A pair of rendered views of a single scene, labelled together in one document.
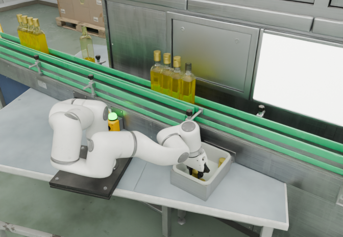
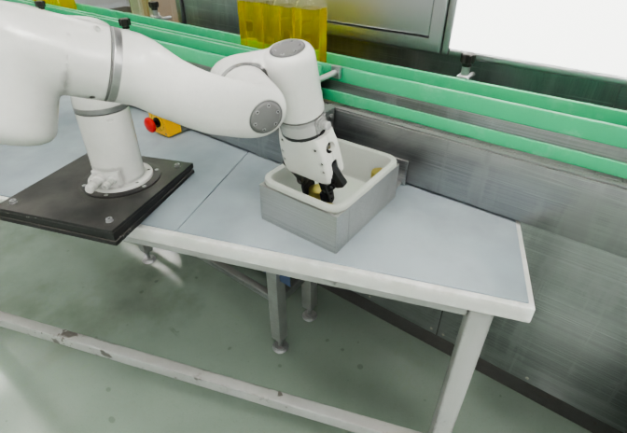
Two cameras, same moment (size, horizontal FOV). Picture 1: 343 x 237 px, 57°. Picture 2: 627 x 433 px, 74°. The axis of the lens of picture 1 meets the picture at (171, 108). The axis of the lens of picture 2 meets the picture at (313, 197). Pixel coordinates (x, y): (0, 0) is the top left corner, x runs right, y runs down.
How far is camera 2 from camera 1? 59 cm
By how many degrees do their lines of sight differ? 3
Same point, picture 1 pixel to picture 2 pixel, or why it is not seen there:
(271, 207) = (489, 268)
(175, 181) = (271, 211)
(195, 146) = (307, 105)
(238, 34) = not seen: outside the picture
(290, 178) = (533, 209)
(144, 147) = (146, 69)
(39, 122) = not seen: hidden behind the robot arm
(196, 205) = (313, 261)
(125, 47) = not seen: outside the picture
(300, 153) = (562, 146)
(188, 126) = (285, 48)
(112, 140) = (30, 21)
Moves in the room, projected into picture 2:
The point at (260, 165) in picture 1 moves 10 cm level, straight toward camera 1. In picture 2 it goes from (461, 186) to (455, 213)
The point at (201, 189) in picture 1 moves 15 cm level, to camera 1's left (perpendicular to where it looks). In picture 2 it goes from (326, 223) to (236, 221)
